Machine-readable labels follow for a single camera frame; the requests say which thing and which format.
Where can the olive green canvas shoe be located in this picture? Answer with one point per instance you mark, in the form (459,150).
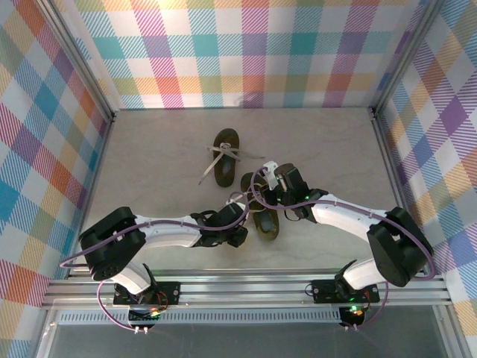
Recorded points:
(227,136)
(270,233)

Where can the olive shoe with laces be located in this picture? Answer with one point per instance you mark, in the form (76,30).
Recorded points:
(223,146)

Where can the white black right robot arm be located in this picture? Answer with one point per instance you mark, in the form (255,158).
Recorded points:
(346,220)

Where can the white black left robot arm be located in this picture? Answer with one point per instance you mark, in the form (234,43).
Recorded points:
(167,235)

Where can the small electronics board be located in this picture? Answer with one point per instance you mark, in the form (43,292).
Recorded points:
(145,317)
(354,315)

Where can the long aluminium rail beam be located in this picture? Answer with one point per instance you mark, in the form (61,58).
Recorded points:
(242,289)

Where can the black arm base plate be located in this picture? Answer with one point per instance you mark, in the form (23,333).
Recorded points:
(171,292)
(324,292)

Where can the aluminium table edge rail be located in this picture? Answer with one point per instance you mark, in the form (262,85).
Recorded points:
(100,156)
(392,168)

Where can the aluminium frame post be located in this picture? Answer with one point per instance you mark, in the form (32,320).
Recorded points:
(89,74)
(406,56)

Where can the aluminium frame leg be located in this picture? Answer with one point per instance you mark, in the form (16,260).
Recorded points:
(449,335)
(46,335)

